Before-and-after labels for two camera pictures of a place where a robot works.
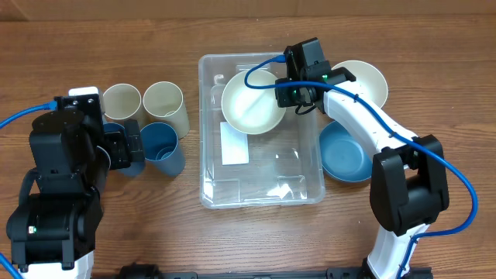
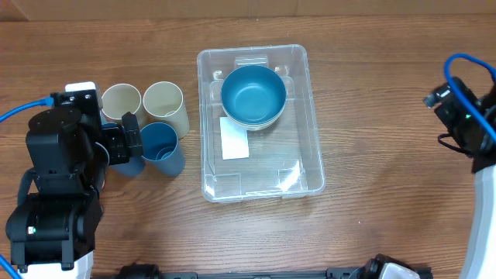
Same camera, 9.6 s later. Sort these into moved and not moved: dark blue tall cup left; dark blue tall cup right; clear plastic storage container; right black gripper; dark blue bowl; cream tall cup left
Moved: dark blue bowl; right black gripper
Not moved: dark blue tall cup right; clear plastic storage container; cream tall cup left; dark blue tall cup left
